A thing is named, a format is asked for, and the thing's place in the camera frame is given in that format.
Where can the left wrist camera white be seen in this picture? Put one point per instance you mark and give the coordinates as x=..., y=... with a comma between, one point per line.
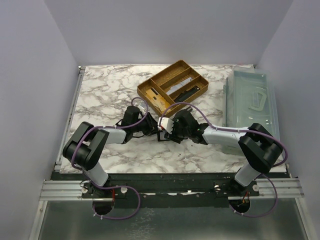
x=143, y=107

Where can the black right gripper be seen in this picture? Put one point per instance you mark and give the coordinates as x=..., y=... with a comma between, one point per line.
x=173, y=131

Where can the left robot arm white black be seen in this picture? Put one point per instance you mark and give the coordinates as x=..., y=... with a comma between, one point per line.
x=83, y=150

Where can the brown woven organizer tray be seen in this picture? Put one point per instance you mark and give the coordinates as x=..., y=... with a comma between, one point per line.
x=178, y=82

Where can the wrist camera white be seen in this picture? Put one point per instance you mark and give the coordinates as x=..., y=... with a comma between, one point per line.
x=165, y=124
x=143, y=107

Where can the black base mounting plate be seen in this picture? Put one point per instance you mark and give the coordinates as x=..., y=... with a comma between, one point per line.
x=165, y=190

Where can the black leather card holder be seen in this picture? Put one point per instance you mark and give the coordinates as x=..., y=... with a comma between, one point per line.
x=162, y=137

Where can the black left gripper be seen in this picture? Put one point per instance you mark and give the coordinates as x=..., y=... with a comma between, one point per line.
x=152, y=124

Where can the yellow cards in tray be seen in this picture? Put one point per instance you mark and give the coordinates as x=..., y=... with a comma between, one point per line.
x=157, y=100

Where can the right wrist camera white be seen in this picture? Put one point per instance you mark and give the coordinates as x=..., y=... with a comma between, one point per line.
x=165, y=124

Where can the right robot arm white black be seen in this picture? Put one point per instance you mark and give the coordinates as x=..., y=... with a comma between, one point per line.
x=258, y=146

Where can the grey cards in tray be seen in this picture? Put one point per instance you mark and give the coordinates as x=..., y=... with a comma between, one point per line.
x=178, y=85

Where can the black cards in tray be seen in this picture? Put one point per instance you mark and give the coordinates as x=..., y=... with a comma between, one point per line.
x=187, y=94

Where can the clear plastic storage box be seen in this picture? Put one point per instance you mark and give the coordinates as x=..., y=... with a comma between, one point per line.
x=249, y=97

